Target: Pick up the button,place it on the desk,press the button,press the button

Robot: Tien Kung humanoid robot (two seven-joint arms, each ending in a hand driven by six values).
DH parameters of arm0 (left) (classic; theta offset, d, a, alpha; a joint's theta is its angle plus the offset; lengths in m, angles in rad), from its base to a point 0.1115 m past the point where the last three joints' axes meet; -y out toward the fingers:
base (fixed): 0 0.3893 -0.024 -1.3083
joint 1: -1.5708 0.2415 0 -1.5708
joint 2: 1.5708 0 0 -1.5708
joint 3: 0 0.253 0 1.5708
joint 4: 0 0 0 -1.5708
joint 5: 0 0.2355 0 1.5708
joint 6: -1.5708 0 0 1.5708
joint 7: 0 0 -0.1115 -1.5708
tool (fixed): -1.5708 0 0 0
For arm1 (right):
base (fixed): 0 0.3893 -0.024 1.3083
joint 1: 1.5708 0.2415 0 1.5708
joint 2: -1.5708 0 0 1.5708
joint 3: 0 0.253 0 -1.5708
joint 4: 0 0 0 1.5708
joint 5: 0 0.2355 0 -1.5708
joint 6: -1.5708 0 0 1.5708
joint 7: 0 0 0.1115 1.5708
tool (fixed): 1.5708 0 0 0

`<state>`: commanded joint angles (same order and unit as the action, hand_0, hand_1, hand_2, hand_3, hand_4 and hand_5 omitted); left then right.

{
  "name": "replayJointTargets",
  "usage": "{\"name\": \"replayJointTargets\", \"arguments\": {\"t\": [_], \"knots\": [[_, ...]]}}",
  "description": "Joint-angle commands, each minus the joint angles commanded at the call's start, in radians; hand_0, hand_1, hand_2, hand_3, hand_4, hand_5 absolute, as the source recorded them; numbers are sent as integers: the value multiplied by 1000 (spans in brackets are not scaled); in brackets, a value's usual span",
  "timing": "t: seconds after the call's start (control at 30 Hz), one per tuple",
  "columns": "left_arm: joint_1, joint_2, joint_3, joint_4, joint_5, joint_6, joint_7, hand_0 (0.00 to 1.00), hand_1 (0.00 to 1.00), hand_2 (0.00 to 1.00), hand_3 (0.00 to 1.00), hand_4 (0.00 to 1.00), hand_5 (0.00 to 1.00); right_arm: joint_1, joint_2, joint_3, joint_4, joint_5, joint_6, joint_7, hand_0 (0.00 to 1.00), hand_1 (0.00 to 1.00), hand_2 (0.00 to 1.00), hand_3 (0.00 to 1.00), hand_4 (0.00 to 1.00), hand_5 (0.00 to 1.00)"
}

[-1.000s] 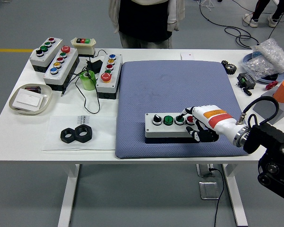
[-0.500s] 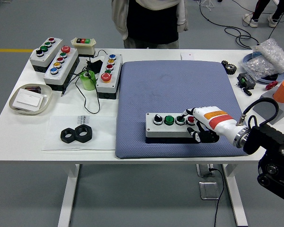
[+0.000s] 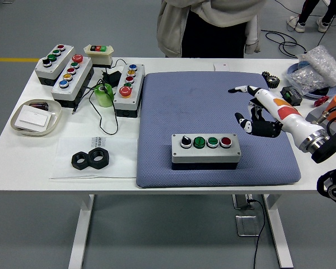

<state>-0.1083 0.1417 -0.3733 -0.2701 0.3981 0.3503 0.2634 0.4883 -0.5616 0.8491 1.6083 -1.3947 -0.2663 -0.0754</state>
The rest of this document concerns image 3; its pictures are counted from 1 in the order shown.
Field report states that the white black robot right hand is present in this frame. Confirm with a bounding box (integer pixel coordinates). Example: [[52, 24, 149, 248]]
[[227, 85, 325, 146]]

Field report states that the grey four-button control box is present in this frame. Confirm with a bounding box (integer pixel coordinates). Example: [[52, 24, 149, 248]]
[[34, 44, 75, 87], [171, 133, 242, 171]]

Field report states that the grey five-button control box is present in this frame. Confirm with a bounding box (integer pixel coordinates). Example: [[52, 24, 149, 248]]
[[113, 63, 146, 118], [50, 54, 95, 109]]

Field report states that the black green terminal module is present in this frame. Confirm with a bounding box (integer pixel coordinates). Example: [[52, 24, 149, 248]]
[[279, 86, 304, 106]]

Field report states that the small red clip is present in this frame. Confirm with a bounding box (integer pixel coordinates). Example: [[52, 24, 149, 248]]
[[313, 95, 330, 107]]

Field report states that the black metal gear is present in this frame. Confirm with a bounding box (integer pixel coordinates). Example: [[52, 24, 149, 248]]
[[262, 71, 281, 89]]

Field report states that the clear bag of metal parts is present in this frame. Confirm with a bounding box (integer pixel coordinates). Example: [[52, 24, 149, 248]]
[[282, 68, 330, 93]]

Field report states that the bubble wrap bag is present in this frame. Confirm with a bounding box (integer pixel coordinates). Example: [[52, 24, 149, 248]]
[[298, 44, 336, 86]]

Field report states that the background person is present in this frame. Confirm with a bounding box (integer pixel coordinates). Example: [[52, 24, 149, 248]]
[[286, 0, 336, 34]]

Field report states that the grey under-table power box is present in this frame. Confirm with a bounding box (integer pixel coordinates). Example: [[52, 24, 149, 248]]
[[231, 194, 254, 210]]

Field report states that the blue-grey textured mat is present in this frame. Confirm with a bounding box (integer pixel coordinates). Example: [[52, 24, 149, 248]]
[[136, 71, 302, 188]]

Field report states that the white table leg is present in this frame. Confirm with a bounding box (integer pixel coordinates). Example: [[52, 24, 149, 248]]
[[68, 194, 95, 269], [262, 194, 294, 268]]

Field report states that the metal floor socket plate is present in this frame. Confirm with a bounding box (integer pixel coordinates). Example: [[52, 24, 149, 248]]
[[235, 214, 260, 238]]

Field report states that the clear printed plastic bag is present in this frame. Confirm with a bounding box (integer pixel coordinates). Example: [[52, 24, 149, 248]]
[[49, 136, 139, 180]]

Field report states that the green tape roll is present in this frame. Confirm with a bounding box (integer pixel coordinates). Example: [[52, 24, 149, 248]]
[[94, 83, 114, 108]]

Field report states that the black hex nut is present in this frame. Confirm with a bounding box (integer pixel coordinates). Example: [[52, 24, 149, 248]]
[[88, 147, 110, 169], [71, 151, 91, 169]]

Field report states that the beige shallow tray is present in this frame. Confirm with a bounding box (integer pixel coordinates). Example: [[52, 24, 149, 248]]
[[10, 99, 63, 137]]

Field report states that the black floor cable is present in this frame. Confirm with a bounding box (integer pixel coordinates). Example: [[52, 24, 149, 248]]
[[260, 0, 309, 59]]

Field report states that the black under-table cable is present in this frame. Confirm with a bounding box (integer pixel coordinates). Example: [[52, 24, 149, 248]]
[[248, 198, 267, 269]]

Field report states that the black power adapter with cord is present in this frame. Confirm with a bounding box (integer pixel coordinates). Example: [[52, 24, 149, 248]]
[[72, 58, 127, 135]]

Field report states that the cream three-button switch box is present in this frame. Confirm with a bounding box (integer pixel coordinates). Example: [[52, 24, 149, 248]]
[[83, 44, 114, 68]]

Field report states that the white wall switch panel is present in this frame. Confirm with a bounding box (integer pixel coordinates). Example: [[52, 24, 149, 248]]
[[15, 105, 53, 132]]

